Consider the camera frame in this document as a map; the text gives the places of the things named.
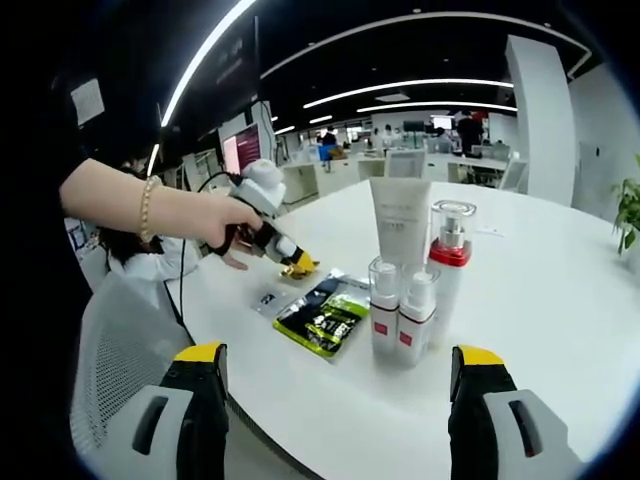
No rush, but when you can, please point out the white pump bottle red collar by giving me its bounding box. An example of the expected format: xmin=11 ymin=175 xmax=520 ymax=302
xmin=427 ymin=199 xmax=477 ymax=351

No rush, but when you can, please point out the person's left hand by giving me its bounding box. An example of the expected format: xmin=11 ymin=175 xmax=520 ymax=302
xmin=197 ymin=198 xmax=265 ymax=273

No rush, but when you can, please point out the ceiling air conditioner vent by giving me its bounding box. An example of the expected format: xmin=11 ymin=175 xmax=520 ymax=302
xmin=69 ymin=77 xmax=106 ymax=127

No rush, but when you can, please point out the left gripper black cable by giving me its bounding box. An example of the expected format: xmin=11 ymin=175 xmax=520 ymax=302
xmin=162 ymin=171 xmax=246 ymax=346

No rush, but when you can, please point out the dark hanging sign panel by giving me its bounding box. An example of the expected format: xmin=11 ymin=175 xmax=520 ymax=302
xmin=212 ymin=17 xmax=261 ymax=109

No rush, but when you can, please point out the white office desk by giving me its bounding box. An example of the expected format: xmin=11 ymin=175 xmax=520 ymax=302
xmin=357 ymin=152 xmax=511 ymax=184

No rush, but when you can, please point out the person's black shirt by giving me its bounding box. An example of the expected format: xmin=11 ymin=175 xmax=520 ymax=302
xmin=14 ymin=69 xmax=109 ymax=451

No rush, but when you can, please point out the laptop on stand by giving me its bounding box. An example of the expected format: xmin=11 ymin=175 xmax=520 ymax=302
xmin=222 ymin=122 xmax=262 ymax=174

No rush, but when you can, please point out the white mesh office chair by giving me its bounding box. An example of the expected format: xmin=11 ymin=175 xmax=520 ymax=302
xmin=69 ymin=272 xmax=281 ymax=480

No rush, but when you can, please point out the long straight ceiling light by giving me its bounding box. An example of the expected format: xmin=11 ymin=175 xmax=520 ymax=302
xmin=303 ymin=78 xmax=515 ymax=109

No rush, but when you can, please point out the short straight ceiling light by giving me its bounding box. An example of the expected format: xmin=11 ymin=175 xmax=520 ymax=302
xmin=356 ymin=101 xmax=519 ymax=114

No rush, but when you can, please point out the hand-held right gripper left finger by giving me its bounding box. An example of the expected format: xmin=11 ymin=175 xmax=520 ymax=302
xmin=97 ymin=342 xmax=231 ymax=480

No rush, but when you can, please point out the white skincare tube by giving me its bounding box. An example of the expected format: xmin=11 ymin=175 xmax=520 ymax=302
xmin=368 ymin=177 xmax=432 ymax=265

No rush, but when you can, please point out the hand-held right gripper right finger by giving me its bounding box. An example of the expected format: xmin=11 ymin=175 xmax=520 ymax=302
xmin=448 ymin=343 xmax=584 ymax=480

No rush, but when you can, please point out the curved ceiling light strip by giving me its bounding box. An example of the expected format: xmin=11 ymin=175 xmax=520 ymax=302
xmin=159 ymin=0 xmax=257 ymax=127

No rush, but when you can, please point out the gold bead bracelet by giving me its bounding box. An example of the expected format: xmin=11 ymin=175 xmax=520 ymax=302
xmin=137 ymin=174 xmax=164 ymax=245

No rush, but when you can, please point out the potted green plant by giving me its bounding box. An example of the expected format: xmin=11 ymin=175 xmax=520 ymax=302
xmin=610 ymin=154 xmax=640 ymax=274

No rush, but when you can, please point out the black green skincare sachet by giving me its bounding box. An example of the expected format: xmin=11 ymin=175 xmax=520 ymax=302
xmin=272 ymin=268 xmax=372 ymax=359

